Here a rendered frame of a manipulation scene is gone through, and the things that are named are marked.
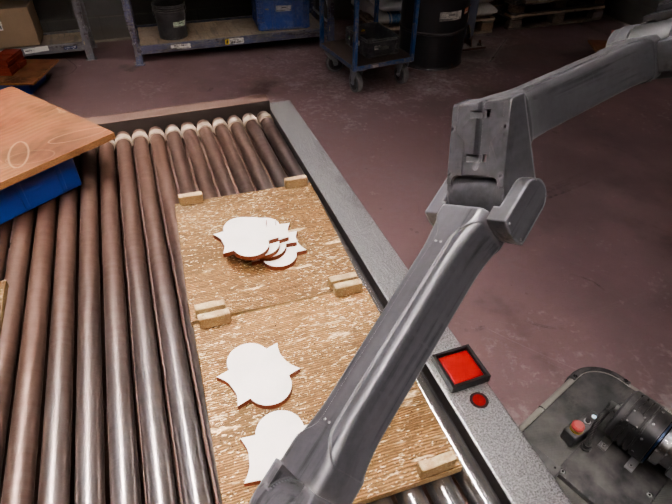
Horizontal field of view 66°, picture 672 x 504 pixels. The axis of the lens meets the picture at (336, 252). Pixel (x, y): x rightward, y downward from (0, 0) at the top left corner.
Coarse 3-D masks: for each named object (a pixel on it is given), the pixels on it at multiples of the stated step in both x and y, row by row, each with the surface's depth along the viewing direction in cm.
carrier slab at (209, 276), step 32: (256, 192) 132; (288, 192) 132; (192, 224) 122; (224, 224) 122; (320, 224) 122; (192, 256) 113; (320, 256) 113; (192, 288) 105; (224, 288) 105; (256, 288) 105; (288, 288) 105; (320, 288) 106; (192, 320) 99
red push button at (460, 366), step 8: (464, 352) 94; (440, 360) 93; (448, 360) 93; (456, 360) 93; (464, 360) 93; (472, 360) 93; (448, 368) 91; (456, 368) 91; (464, 368) 91; (472, 368) 91; (456, 376) 90; (464, 376) 90; (472, 376) 90
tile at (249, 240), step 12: (228, 228) 113; (240, 228) 113; (252, 228) 113; (264, 228) 113; (228, 240) 110; (240, 240) 110; (252, 240) 110; (264, 240) 110; (276, 240) 111; (228, 252) 107; (240, 252) 107; (252, 252) 107; (264, 252) 107
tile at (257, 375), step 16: (240, 352) 91; (256, 352) 91; (272, 352) 91; (240, 368) 89; (256, 368) 89; (272, 368) 89; (288, 368) 89; (240, 384) 86; (256, 384) 86; (272, 384) 86; (288, 384) 86; (240, 400) 84; (256, 400) 84; (272, 400) 84
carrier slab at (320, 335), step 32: (256, 320) 99; (288, 320) 99; (320, 320) 99; (352, 320) 99; (224, 352) 93; (288, 352) 93; (320, 352) 93; (352, 352) 93; (224, 384) 88; (320, 384) 88; (416, 384) 88; (224, 416) 83; (256, 416) 83; (416, 416) 83; (224, 448) 79; (384, 448) 79; (416, 448) 79; (448, 448) 79; (224, 480) 75; (384, 480) 75; (416, 480) 75
